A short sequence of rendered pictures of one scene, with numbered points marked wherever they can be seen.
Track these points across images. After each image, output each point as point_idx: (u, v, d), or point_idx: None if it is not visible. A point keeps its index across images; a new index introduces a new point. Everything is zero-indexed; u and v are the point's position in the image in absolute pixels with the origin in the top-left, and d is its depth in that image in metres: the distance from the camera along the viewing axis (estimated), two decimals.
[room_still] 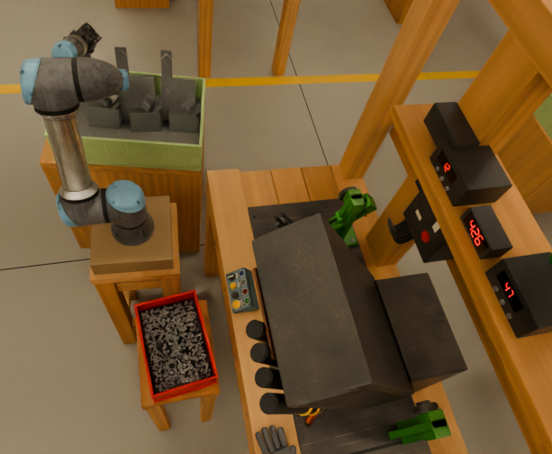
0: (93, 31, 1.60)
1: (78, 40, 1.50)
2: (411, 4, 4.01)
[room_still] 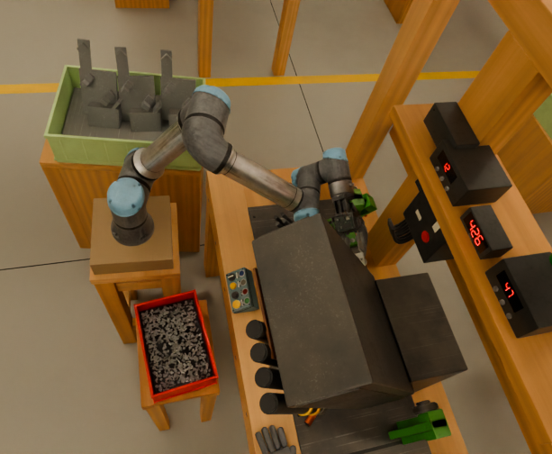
0: (342, 222, 1.32)
1: (337, 181, 1.34)
2: (411, 4, 4.01)
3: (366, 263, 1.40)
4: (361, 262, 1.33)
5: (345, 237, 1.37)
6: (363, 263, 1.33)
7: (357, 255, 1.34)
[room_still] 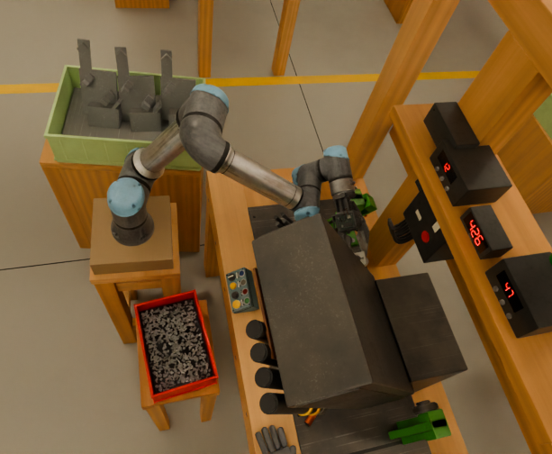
0: (343, 221, 1.30)
1: (339, 179, 1.33)
2: (411, 4, 4.01)
3: (367, 262, 1.39)
4: (362, 261, 1.32)
5: (346, 236, 1.36)
6: (364, 262, 1.32)
7: (357, 254, 1.33)
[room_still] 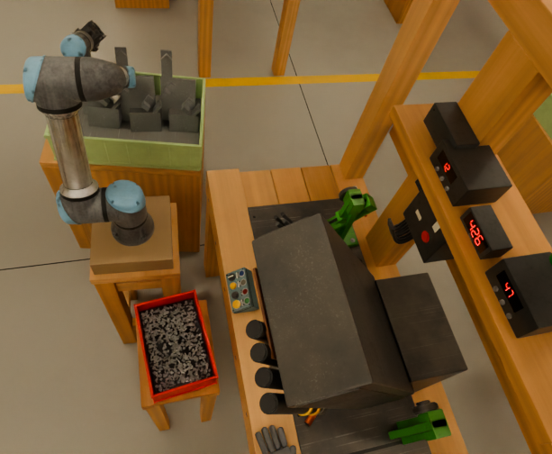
0: (98, 29, 1.62)
1: (85, 35, 1.51)
2: (411, 4, 4.01)
3: None
4: None
5: None
6: None
7: None
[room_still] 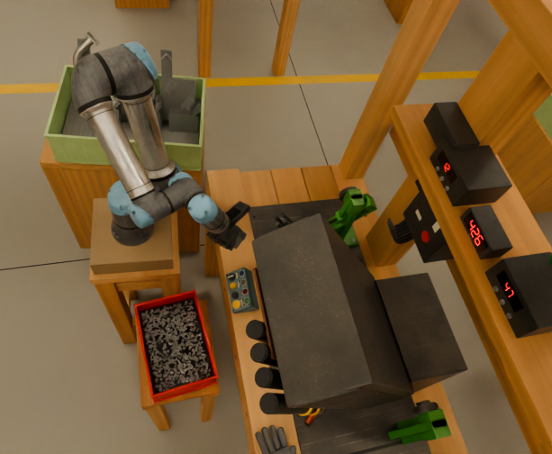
0: (220, 243, 1.45)
1: (208, 229, 1.33)
2: (411, 4, 4.01)
3: (78, 47, 1.75)
4: (90, 33, 1.73)
5: None
6: (89, 32, 1.73)
7: (91, 37, 1.72)
